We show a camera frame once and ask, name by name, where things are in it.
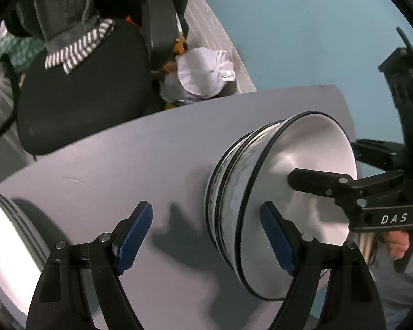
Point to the patterned bowl under stack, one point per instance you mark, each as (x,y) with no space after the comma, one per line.
(218,182)

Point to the white plate stack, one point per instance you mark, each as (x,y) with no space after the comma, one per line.
(27,236)

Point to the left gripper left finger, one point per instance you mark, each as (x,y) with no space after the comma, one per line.
(60,300)

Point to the right hand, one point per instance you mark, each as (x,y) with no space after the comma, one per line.
(397,243)

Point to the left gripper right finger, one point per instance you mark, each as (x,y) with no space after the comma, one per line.
(352,300)

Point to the green checkered tablecloth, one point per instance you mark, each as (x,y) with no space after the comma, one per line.
(21,51)

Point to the grey bed mattress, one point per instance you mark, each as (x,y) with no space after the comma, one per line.
(12,156)

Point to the dark grey striped towel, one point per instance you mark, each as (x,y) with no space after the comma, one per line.
(70,29)

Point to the black office chair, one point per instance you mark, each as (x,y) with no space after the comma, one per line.
(116,84)

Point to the white bowl black rim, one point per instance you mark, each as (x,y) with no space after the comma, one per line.
(310,140)

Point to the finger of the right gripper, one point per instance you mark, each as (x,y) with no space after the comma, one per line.
(386,156)
(375,190)

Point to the white plastic bag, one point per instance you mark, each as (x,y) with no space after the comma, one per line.
(200,74)

